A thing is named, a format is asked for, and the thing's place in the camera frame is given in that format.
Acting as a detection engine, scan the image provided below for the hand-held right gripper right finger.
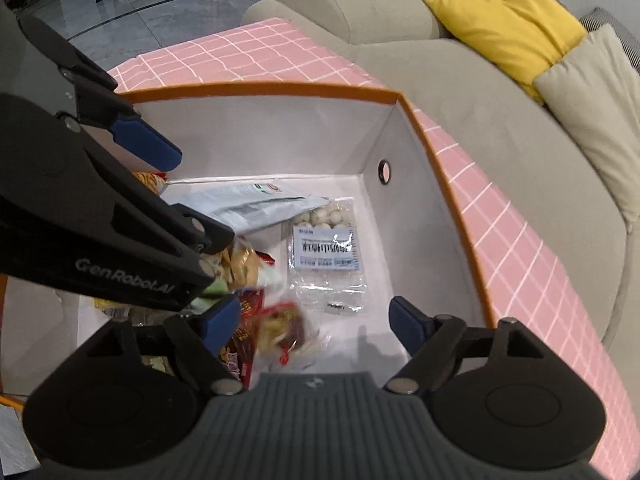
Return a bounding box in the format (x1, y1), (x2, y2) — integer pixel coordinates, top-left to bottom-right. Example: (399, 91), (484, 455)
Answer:
(385, 296), (558, 395)

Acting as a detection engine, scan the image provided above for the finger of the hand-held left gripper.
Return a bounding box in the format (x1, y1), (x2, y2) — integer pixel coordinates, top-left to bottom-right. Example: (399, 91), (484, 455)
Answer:
(17, 14), (182, 172)
(0, 94), (235, 257)

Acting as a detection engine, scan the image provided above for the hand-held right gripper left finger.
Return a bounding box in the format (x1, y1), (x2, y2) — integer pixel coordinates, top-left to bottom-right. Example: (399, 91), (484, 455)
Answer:
(87, 294), (242, 396)

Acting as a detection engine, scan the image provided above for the yellow blue chips packet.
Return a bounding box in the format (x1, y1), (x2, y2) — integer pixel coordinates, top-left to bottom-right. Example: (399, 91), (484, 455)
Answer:
(202, 237), (276, 293)

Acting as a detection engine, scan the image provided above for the silver white snack packet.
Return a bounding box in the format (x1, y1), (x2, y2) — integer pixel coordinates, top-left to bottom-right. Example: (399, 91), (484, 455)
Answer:
(165, 180), (331, 236)

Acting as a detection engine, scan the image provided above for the red yellow clear snack packet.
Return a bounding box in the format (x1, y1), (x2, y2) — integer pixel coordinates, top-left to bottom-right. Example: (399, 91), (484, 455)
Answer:
(255, 300), (321, 368)

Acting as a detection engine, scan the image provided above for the clear packet of white balls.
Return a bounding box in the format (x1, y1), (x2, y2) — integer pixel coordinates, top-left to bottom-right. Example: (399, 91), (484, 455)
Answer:
(289, 199), (368, 313)

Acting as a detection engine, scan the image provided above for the orange cardboard box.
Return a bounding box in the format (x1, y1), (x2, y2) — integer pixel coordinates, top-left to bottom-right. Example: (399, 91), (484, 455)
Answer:
(0, 82), (501, 406)

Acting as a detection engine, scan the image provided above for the pink checked cloth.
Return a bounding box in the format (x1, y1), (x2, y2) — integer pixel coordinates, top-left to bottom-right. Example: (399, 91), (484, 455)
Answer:
(105, 17), (633, 480)

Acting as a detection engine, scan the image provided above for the beige sofa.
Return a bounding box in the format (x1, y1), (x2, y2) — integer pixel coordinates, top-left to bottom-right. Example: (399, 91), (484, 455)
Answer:
(240, 0), (640, 356)

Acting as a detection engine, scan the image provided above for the beige pillow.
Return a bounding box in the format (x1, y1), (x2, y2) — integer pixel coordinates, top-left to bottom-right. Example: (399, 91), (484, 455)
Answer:
(532, 25), (640, 223)

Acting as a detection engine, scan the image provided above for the yellow pillow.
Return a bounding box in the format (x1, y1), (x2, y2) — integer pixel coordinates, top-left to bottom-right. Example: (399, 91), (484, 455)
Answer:
(420, 0), (588, 106)

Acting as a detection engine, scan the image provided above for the grey mesh chair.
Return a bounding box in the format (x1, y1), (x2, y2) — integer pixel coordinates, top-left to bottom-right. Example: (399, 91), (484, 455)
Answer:
(580, 7), (640, 68)

